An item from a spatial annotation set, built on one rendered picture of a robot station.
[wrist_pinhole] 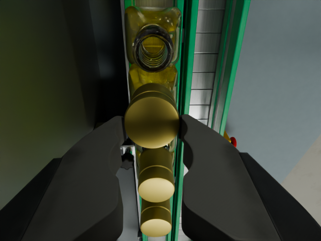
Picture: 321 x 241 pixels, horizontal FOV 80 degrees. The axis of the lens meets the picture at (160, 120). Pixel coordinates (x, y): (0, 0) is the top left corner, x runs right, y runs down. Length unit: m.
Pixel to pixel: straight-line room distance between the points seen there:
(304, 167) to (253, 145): 1.53
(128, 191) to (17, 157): 0.46
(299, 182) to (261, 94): 1.81
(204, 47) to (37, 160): 0.34
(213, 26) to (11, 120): 0.35
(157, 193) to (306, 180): 2.28
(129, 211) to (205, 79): 0.48
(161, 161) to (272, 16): 0.50
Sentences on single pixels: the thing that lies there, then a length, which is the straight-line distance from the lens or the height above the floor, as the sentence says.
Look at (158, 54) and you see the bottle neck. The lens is 0.18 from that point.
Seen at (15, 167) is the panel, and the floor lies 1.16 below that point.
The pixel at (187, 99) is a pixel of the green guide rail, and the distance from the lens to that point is 0.35.
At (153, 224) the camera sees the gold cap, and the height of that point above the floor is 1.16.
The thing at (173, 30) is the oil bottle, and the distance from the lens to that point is 0.19.
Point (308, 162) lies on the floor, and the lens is 2.24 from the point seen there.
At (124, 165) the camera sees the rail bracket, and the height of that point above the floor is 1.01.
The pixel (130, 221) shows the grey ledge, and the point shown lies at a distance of 0.75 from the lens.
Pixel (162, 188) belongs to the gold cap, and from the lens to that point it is 0.18.
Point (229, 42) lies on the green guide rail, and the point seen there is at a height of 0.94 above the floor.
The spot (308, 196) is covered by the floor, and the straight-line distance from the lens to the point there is 2.63.
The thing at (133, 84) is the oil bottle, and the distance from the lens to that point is 0.21.
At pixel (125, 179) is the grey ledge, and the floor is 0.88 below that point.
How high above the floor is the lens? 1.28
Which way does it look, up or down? 60 degrees down
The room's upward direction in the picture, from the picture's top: 176 degrees clockwise
